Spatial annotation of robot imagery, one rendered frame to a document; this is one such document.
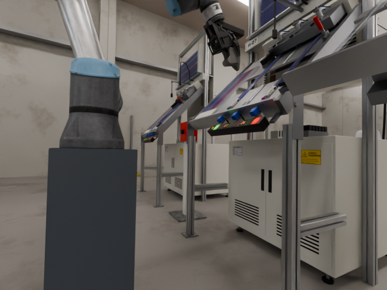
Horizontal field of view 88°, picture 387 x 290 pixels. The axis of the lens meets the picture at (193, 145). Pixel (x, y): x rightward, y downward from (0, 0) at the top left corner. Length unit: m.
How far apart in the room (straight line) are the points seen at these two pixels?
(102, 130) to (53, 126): 4.21
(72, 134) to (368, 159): 1.10
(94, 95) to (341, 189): 0.94
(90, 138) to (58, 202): 0.15
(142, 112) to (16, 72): 2.35
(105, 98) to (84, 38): 0.27
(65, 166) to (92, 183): 0.06
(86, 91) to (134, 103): 4.43
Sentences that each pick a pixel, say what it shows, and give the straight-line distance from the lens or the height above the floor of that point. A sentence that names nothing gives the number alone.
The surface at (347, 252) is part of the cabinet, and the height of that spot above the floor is 0.14.
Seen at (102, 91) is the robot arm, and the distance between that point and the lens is 0.55.
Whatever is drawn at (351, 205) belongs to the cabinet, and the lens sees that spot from 1.09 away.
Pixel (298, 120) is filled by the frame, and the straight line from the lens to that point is 0.71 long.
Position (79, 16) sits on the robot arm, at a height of 0.95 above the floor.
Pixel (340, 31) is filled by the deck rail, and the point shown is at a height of 1.04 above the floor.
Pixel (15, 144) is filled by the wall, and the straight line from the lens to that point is 4.77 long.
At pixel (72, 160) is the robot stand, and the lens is 0.49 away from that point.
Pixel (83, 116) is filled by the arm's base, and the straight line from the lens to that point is 0.54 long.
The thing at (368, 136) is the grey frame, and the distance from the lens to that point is 1.14.
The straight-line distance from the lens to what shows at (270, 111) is 0.77.
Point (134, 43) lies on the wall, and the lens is 5.44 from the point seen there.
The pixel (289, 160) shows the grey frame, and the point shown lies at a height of 0.52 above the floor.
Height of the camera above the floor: 0.55
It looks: 1 degrees up
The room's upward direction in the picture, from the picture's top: 1 degrees clockwise
